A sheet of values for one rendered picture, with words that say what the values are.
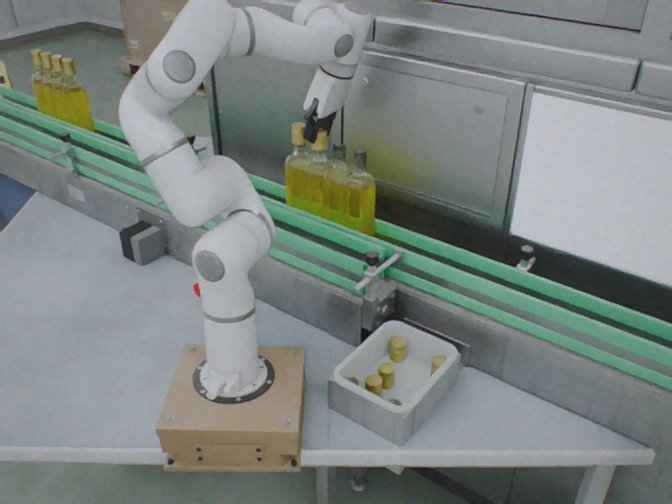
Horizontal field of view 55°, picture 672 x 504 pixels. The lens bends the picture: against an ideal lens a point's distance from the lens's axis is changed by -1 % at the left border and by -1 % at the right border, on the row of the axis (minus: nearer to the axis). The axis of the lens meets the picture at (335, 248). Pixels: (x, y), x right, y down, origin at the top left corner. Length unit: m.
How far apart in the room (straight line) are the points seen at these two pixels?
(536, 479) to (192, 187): 1.24
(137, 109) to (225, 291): 0.33
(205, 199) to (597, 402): 0.82
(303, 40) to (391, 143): 0.41
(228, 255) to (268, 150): 0.80
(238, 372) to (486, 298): 0.52
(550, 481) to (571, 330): 0.66
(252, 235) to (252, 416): 0.32
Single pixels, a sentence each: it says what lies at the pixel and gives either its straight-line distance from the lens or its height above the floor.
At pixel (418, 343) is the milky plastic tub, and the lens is 1.38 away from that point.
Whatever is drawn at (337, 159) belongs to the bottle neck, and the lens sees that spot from 1.44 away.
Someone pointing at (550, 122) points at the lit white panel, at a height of 1.25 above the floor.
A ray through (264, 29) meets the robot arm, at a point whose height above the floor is 1.43.
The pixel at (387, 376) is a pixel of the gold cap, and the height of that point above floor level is 0.81.
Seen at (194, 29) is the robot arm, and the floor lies 1.46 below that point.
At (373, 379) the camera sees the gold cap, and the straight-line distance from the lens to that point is 1.30.
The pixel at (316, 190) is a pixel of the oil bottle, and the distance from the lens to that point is 1.50.
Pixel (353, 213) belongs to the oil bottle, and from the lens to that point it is 1.45.
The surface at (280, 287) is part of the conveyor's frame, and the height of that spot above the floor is 0.82.
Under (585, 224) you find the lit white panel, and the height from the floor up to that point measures 1.06.
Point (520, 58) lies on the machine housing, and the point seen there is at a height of 1.36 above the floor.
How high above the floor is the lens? 1.71
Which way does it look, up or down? 32 degrees down
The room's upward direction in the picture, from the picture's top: straight up
